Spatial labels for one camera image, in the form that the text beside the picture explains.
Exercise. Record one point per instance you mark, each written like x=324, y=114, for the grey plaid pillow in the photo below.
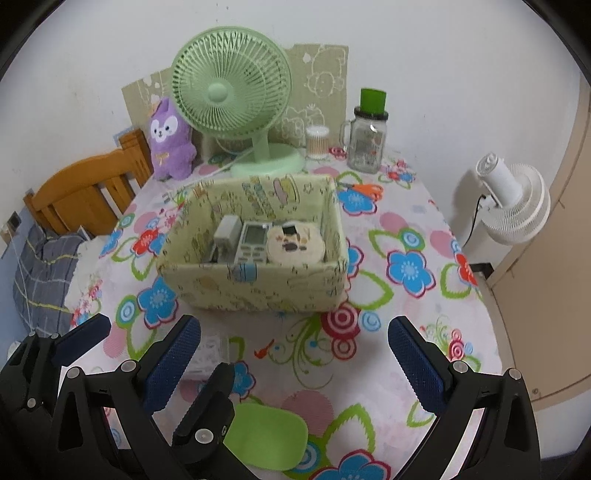
x=41, y=272

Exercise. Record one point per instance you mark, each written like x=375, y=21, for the yellow fabric storage box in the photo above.
x=254, y=286

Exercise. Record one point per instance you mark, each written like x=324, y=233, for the blue bed sheet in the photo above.
x=9, y=277

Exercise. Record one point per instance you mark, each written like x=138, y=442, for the white charger plug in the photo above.
x=227, y=233

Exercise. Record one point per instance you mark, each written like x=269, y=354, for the round cartoon tin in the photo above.
x=295, y=242

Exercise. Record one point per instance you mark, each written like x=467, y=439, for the purple plush bunny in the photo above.
x=168, y=147

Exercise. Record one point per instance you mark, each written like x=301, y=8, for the white standing fan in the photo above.
x=512, y=203

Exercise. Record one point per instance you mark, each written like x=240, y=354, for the green plastic case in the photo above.
x=268, y=438

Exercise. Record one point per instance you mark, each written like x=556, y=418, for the clear floss pick box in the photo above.
x=210, y=355

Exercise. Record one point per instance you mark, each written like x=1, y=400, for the white cloth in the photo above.
x=90, y=249

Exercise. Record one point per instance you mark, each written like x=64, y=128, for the green plastic cup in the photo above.
x=373, y=99

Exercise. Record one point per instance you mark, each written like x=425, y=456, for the beige cartoon wall sheet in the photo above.
x=318, y=78

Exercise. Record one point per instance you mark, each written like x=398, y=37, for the green desk fan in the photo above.
x=221, y=92

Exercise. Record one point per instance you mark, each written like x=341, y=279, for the orange scissors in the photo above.
x=367, y=190

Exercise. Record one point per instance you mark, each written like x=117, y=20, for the white remote control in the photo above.
x=253, y=242

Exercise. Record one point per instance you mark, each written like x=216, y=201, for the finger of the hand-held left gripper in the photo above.
x=415, y=369
x=83, y=339
x=207, y=406
x=171, y=364

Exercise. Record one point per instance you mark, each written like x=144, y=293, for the wooden headboard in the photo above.
x=78, y=184

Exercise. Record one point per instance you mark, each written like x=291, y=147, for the cotton swab jar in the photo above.
x=317, y=143

